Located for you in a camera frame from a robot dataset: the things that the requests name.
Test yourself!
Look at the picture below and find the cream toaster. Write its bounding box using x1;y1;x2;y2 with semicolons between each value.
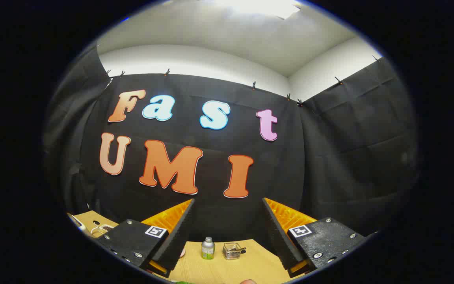
67;213;89;236

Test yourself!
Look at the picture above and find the ceiling light panel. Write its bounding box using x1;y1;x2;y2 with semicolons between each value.
211;0;302;19

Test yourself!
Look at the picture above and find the metal wire basket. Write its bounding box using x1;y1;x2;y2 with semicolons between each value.
222;243;247;260

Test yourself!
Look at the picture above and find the silver bottle with green label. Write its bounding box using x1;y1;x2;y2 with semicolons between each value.
201;237;216;260

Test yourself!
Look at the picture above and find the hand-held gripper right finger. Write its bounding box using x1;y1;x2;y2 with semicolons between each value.
261;197;369;278

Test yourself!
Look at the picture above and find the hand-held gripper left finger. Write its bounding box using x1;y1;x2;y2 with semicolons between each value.
95;198;196;278

